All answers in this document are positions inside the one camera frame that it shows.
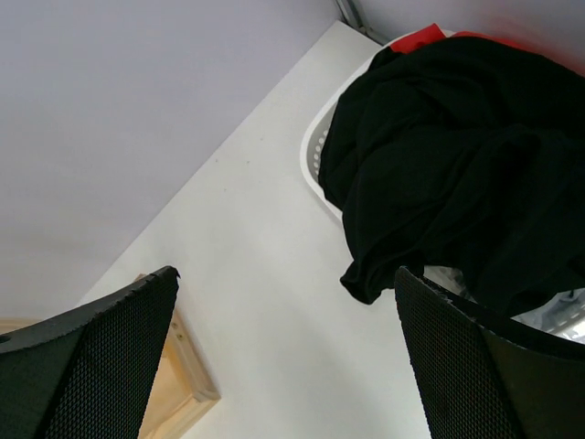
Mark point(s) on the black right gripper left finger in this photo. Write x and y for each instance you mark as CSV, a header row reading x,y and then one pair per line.
x,y
88,373

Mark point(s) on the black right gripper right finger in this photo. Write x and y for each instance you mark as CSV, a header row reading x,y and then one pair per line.
x,y
481,375

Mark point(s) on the black tank top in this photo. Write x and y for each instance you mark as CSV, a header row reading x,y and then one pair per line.
x,y
464,153

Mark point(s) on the red tank top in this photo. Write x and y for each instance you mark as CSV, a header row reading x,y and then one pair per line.
x,y
433,33

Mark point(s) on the grey tank top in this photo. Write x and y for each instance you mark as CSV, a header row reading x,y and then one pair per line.
x,y
562,316

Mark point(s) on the wooden clothes rack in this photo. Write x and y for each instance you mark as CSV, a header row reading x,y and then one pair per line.
x,y
182,391

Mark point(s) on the aluminium corner post right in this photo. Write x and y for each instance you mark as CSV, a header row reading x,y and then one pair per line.
x,y
353,16

